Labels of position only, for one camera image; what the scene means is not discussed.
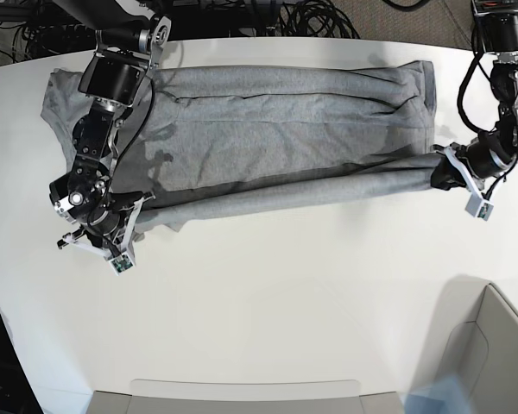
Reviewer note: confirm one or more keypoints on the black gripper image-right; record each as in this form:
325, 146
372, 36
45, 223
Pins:
481, 161

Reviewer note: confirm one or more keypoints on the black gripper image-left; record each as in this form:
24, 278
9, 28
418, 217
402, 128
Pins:
106, 223

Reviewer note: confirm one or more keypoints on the grey T-shirt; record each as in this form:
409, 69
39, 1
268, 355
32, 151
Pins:
215, 141

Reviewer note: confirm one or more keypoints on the black robot arm image-left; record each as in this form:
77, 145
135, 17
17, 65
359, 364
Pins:
129, 48

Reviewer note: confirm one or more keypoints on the blue blurred object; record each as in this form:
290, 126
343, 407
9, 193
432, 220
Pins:
446, 395

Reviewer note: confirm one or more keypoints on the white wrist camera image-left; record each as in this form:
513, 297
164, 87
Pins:
122, 263

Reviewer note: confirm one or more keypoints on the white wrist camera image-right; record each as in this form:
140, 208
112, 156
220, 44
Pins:
479, 207

